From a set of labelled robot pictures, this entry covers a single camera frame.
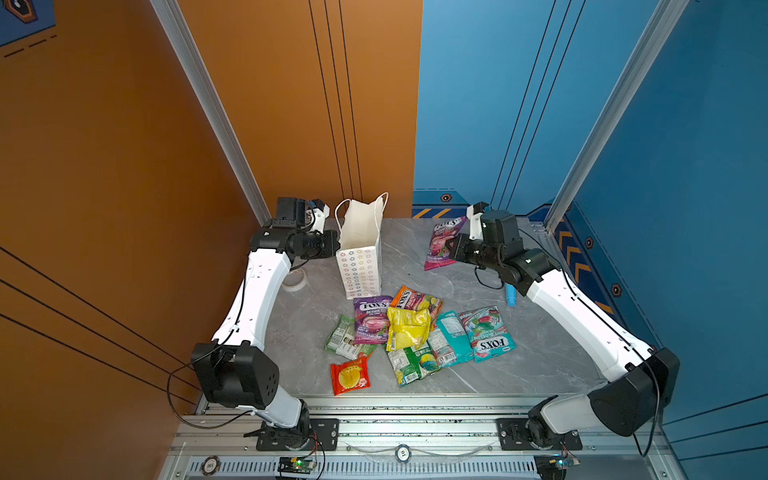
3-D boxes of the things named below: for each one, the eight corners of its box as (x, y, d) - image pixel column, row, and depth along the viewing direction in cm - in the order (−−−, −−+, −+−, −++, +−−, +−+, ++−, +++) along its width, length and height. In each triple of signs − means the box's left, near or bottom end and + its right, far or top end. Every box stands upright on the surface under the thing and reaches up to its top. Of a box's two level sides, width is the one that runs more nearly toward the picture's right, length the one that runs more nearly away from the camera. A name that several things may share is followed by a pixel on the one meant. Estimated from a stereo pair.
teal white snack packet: (438, 369, 85) (439, 366, 83) (421, 321, 95) (422, 318, 92) (476, 358, 87) (478, 355, 85) (456, 313, 96) (458, 309, 94)
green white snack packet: (323, 349, 90) (322, 346, 88) (342, 317, 96) (341, 315, 95) (354, 363, 87) (353, 360, 86) (371, 329, 94) (371, 327, 92)
